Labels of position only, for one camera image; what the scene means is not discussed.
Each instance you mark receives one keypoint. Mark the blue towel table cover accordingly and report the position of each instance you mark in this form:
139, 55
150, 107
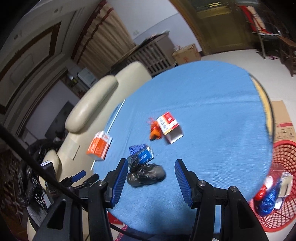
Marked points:
225, 142

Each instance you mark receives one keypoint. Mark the cardboard box by wall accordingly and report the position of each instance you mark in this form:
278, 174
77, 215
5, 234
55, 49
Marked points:
187, 54

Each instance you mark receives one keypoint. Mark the wooden slatted cabinet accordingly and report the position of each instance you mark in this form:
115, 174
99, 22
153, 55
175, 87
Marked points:
155, 53

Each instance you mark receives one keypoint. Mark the flat cardboard box on floor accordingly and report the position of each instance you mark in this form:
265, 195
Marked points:
284, 129

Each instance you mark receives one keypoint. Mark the brown wooden door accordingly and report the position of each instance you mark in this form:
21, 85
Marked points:
219, 26

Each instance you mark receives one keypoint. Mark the cream leather sofa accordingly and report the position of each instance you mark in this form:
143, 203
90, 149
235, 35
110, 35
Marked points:
90, 115

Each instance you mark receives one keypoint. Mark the clear plastic wrapper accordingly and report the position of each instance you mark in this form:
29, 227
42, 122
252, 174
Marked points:
286, 182

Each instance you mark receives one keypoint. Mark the red white carton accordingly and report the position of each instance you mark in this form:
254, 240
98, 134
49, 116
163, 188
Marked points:
170, 127

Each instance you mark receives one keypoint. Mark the orange wrapper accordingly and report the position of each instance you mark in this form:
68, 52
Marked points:
155, 130

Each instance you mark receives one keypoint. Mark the beige striped curtain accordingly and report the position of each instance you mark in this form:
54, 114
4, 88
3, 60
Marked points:
103, 41

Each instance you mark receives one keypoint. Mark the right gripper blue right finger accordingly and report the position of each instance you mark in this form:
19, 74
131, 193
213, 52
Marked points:
187, 182

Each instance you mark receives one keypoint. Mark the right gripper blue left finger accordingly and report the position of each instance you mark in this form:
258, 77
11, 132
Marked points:
115, 182

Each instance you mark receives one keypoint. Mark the blue foil wrapper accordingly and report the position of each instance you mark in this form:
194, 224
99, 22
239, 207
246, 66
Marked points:
264, 201

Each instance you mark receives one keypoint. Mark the orange white small box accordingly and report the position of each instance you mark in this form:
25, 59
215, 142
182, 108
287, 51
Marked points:
99, 146

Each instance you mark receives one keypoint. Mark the dark wooden stool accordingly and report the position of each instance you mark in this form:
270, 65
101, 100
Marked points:
287, 53

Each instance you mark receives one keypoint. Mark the black plastic bag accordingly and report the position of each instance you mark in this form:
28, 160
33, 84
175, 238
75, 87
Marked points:
143, 174

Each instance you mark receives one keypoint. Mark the red plastic mesh basket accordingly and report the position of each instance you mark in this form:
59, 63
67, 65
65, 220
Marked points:
284, 211

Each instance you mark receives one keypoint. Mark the blue small box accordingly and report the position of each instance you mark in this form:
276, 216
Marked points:
145, 155

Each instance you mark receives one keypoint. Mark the metal chair with red cloth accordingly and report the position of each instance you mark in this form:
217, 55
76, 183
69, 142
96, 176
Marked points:
263, 24

